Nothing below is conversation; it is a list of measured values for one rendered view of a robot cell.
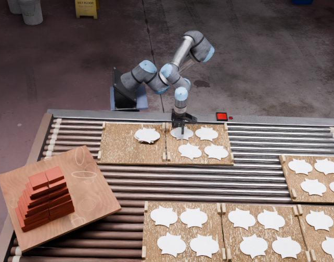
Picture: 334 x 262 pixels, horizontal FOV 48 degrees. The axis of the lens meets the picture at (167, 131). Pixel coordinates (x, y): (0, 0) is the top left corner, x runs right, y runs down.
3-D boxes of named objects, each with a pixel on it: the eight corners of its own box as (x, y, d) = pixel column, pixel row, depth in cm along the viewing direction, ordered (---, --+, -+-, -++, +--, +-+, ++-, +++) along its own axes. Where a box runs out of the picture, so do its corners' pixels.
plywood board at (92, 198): (-2, 177, 202) (-3, 175, 201) (86, 146, 221) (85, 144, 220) (22, 253, 172) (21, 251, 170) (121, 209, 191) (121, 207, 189)
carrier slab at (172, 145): (165, 125, 252) (165, 123, 251) (225, 126, 255) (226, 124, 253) (167, 165, 227) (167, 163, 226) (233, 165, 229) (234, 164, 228)
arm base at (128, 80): (120, 71, 274) (130, 63, 271) (135, 84, 282) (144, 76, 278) (120, 83, 263) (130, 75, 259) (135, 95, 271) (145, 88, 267)
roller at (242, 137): (52, 131, 250) (50, 126, 246) (339, 140, 256) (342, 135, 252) (50, 137, 246) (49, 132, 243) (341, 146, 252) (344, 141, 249)
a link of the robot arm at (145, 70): (132, 66, 271) (146, 55, 266) (145, 79, 277) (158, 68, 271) (131, 74, 261) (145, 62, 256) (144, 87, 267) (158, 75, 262)
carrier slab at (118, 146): (103, 124, 250) (103, 122, 249) (164, 126, 252) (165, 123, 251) (97, 164, 225) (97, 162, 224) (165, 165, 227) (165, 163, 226)
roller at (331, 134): (53, 126, 253) (52, 121, 250) (336, 135, 259) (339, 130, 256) (52, 131, 250) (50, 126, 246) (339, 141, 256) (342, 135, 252)
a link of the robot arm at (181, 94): (189, 86, 223) (187, 95, 217) (188, 101, 231) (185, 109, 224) (176, 84, 224) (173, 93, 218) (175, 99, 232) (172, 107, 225)
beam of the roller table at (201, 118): (49, 115, 265) (47, 108, 260) (338, 124, 271) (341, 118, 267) (46, 123, 258) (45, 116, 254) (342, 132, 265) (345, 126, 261)
